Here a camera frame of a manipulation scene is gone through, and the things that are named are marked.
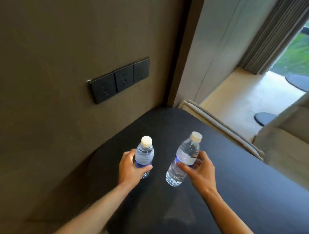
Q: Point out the person's right hand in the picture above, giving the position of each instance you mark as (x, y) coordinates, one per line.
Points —
(201, 172)

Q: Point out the person's left hand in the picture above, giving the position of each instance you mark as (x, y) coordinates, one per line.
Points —
(129, 168)

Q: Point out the person's right middle finger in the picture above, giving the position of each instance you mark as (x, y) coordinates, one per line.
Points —
(198, 162)

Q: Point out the person's left thumb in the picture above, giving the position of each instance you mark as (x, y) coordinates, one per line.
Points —
(142, 168)

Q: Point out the person's right thumb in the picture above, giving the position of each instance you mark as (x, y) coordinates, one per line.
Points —
(185, 166)

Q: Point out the clear water bottle blue label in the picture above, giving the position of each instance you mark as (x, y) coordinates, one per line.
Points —
(144, 154)
(183, 159)

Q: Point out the person's left forearm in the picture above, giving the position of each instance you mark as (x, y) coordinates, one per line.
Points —
(96, 208)

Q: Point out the person's right forearm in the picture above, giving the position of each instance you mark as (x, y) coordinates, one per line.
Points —
(225, 213)

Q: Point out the dark round floor mat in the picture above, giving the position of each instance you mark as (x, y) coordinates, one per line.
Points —
(298, 82)
(264, 118)

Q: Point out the beige upholstered bed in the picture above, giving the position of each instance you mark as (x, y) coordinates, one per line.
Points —
(284, 142)

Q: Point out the grey curtain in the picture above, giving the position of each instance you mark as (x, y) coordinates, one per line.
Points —
(268, 38)

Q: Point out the black wall socket panel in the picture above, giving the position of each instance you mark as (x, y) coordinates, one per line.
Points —
(119, 80)

